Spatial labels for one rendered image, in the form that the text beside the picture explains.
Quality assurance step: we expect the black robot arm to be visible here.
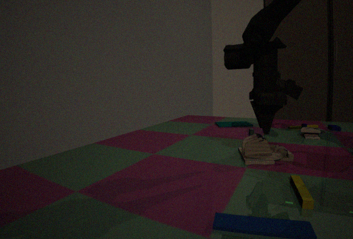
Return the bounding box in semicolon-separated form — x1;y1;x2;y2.
223;0;303;100

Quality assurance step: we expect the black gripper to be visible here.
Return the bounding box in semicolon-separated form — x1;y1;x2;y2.
249;67;287;134

